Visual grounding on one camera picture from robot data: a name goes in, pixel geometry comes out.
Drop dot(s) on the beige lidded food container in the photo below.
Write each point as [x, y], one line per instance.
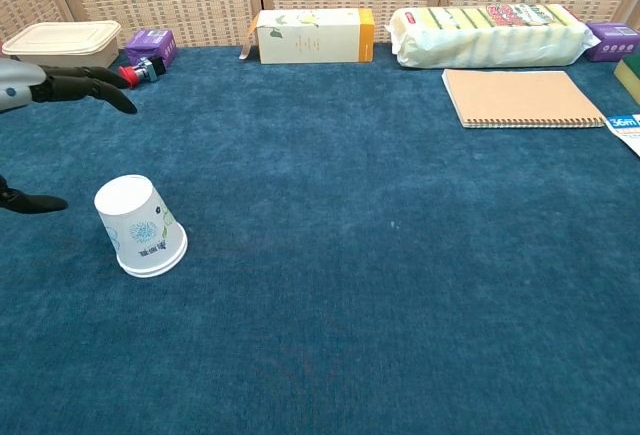
[62, 42]

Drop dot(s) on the left black grey robot hand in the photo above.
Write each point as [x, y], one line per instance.
[20, 86]

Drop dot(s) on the packaged yellow sponges pack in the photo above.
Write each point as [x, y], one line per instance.
[490, 37]

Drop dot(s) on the cream orange tea box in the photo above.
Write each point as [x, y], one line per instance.
[310, 37]

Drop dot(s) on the correction tape blister pack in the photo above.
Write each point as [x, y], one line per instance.
[629, 130]

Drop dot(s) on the brown spiral notebook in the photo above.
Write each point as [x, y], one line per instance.
[520, 97]

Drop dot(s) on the blue table cloth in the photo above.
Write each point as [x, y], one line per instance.
[350, 255]

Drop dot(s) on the green yellow scouring sponge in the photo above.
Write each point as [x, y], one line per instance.
[631, 77]

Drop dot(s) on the white printed paper cup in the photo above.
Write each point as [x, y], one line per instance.
[135, 220]
[150, 273]

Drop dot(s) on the purple cardboard box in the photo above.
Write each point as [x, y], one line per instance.
[152, 45]
[614, 41]

